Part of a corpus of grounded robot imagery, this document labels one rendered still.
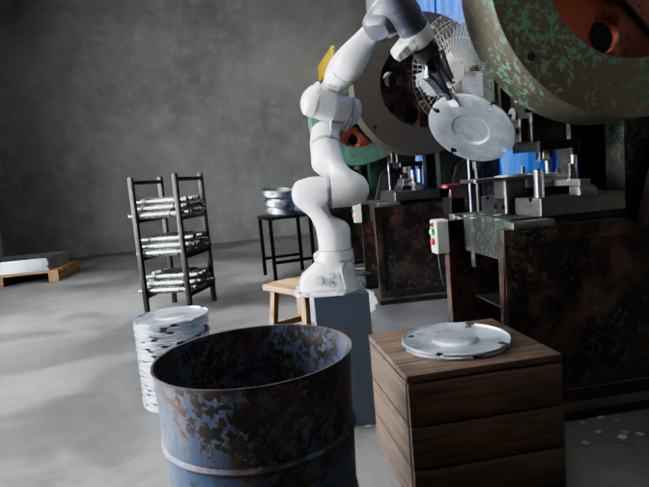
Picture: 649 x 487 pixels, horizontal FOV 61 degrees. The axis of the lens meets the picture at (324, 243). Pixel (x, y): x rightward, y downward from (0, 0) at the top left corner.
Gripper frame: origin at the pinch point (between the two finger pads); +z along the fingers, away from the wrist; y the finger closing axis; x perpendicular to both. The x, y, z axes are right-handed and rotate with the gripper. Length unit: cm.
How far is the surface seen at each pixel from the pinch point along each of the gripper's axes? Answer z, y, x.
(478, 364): 22, -77, -27
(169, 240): 59, -16, 245
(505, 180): 37.4, -1.9, -3.6
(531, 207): 42.3, -10.4, -13.6
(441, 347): 24, -73, -14
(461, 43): 38, 92, 50
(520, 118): 31.3, 22.1, -3.8
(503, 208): 46.2, -7.1, -1.0
